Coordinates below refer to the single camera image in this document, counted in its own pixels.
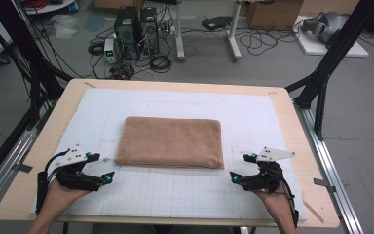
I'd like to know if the grey bag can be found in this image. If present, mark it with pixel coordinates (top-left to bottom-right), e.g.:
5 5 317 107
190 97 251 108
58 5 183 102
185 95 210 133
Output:
301 11 351 44

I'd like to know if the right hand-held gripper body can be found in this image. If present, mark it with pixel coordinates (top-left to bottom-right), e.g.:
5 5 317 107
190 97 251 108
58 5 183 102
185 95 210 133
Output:
241 145 297 194

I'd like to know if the black metal frame strut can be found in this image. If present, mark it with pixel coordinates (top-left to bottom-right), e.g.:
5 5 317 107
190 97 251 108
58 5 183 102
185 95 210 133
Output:
284 0 374 141
0 0 74 131

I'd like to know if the looped black floor cable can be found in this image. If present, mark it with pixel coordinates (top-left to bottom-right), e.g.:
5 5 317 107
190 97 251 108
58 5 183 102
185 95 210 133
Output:
238 26 302 57

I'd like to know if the person's left hand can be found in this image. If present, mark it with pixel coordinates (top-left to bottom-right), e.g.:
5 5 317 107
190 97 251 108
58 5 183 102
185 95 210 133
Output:
41 179 91 221

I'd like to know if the aluminium rail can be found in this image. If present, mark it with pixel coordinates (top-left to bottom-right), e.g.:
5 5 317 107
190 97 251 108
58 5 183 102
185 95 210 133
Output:
0 106 52 222
292 99 365 234

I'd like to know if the large black computer tower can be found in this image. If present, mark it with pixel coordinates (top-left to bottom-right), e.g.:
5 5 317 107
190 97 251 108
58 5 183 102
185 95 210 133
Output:
113 5 141 61

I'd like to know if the grey bench power supply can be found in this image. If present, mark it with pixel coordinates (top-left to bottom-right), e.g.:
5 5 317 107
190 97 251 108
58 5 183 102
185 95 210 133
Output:
103 37 118 64

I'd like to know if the clear plastic sheet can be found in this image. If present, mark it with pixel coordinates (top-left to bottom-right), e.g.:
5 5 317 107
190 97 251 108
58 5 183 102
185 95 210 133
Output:
50 14 81 39

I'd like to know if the low cardboard box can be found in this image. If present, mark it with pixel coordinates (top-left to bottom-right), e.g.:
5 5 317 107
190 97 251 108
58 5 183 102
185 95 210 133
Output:
93 0 144 10

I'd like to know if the white grid mat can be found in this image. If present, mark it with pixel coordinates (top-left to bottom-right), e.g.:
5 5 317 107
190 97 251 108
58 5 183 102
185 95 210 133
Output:
28 87 308 222

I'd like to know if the small black computer tower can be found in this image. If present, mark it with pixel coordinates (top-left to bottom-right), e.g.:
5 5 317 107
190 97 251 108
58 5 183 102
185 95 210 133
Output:
139 7 161 55

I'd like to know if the round white table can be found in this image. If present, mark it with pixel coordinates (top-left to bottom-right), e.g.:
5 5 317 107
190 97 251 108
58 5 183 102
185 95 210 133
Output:
23 0 78 16

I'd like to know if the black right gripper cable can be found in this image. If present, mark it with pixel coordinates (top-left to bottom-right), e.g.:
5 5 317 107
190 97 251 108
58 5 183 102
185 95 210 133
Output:
278 175 301 229

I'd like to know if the large cardboard box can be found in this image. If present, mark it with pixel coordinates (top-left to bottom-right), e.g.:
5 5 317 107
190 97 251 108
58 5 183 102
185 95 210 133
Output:
246 0 305 31

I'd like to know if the white floor board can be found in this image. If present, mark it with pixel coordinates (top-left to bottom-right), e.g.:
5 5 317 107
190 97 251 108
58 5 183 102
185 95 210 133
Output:
293 15 370 59

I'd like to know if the small coiled black cable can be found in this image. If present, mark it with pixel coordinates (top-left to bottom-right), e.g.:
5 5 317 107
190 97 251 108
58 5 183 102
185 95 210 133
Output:
88 40 106 57

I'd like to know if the tan tape strip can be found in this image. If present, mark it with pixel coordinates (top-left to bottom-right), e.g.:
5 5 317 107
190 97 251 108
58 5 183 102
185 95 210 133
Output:
301 198 325 224

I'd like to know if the flat black device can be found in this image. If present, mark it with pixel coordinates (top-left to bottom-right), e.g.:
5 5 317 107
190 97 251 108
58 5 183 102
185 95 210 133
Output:
201 16 234 32

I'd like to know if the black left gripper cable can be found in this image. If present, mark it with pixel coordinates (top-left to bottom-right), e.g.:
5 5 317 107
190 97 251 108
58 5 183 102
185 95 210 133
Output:
35 148 71 216

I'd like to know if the tan terry towel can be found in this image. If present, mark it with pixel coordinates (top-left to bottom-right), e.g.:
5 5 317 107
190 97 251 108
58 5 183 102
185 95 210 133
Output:
113 115 225 171

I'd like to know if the tangled cable bundle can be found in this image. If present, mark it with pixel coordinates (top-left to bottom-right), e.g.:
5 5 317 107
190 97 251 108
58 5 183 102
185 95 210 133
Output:
109 62 135 81

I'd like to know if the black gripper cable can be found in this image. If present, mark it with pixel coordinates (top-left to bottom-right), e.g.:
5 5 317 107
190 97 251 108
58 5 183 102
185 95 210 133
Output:
35 148 71 216
278 175 301 229

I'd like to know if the white desk frame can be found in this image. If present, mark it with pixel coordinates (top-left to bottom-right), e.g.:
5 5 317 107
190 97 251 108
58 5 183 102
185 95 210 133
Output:
174 0 243 63

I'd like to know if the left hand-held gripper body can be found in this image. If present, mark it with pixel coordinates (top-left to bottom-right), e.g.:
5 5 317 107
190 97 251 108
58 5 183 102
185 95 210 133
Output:
55 143 104 192

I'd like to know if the grey tape piece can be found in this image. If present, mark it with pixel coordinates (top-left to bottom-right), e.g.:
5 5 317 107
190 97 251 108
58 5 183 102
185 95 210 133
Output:
12 163 34 174
313 177 337 194

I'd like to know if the person's right hand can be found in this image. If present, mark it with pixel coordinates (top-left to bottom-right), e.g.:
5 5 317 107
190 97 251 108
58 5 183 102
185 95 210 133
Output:
255 187 295 226

